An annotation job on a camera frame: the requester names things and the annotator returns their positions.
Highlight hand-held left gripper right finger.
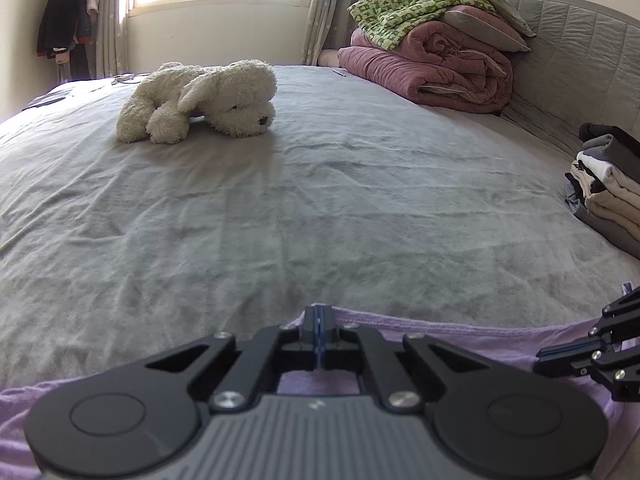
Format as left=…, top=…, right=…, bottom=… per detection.
left=319, top=304, right=493, bottom=413

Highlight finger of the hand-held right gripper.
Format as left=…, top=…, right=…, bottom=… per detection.
left=532, top=340, right=640, bottom=403
left=589, top=286, right=640, bottom=342

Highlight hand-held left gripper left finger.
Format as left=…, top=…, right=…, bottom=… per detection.
left=142, top=304, right=321, bottom=408

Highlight lilac pants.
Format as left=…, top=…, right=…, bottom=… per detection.
left=0, top=305, right=640, bottom=480

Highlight stack of folded clothes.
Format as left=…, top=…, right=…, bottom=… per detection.
left=565, top=122, right=640, bottom=246

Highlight white plush dog toy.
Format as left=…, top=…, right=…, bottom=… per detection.
left=116, top=59, right=278, bottom=145

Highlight grey quilted headboard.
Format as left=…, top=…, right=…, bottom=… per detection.
left=500, top=0, right=640, bottom=161

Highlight pink folded quilt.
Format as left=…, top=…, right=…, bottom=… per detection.
left=337, top=20, right=515, bottom=115

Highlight pink and grey pillow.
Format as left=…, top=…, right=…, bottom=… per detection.
left=440, top=5, right=532, bottom=53

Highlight grey patterned curtain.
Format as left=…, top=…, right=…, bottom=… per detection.
left=95, top=0, right=138, bottom=78
left=301, top=0, right=351, bottom=67

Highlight green patterned blanket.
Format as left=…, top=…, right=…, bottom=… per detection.
left=348, top=0, right=496, bottom=52

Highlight dark flat object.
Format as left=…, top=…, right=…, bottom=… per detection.
left=24, top=94, right=67, bottom=110

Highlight dark hanging jacket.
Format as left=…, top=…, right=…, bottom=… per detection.
left=36, top=0, right=94, bottom=60

